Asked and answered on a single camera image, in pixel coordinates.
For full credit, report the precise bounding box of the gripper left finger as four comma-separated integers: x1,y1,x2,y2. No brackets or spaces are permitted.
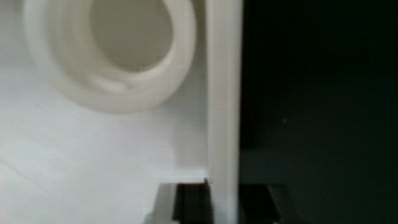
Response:
154,180,215,224

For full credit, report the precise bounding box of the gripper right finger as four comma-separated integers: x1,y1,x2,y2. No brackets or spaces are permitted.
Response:
238,184,289,224

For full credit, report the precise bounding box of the white square tabletop part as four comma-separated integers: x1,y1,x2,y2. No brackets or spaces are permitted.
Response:
0,0,243,224

